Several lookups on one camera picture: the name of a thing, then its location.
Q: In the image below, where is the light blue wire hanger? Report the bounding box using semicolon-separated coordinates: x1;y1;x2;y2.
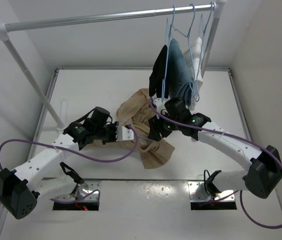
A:
119;119;160;153

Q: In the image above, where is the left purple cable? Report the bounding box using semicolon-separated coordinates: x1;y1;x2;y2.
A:
0;124;139;203

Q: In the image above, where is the purple cable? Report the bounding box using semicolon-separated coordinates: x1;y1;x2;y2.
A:
148;97;282;229
0;124;139;203

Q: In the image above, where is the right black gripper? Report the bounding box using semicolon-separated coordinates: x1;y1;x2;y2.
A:
148;109;180;142

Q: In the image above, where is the black t-shirt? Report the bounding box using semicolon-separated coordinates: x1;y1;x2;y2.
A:
149;45;167;98

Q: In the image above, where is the blue hanger with white shirt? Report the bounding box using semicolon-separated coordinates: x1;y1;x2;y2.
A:
195;2;216;83

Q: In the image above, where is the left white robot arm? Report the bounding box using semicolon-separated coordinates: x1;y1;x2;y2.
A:
0;106;121;220

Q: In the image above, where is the blue hanger with black shirt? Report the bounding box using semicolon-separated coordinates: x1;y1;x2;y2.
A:
161;6;176;102

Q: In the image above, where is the white t-shirt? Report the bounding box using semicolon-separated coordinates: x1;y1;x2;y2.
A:
183;37;203;113

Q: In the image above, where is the white clothes rack frame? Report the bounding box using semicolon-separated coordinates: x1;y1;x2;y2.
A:
0;0;227;130

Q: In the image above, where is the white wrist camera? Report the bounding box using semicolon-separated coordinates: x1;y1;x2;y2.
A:
116;125;134;142
153;98;166;113

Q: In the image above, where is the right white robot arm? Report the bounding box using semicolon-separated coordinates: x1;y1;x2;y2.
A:
149;98;282;199

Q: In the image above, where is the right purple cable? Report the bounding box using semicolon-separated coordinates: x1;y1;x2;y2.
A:
148;97;282;229

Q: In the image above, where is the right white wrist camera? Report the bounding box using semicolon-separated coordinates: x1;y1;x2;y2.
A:
153;98;166;113

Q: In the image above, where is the beige t-shirt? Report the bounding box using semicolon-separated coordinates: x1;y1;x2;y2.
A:
85;87;176;170

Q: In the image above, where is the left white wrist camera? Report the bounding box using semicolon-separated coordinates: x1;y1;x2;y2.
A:
116;125;134;142

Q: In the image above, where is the blue t-shirt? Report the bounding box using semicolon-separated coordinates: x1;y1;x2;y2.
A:
166;38;193;106

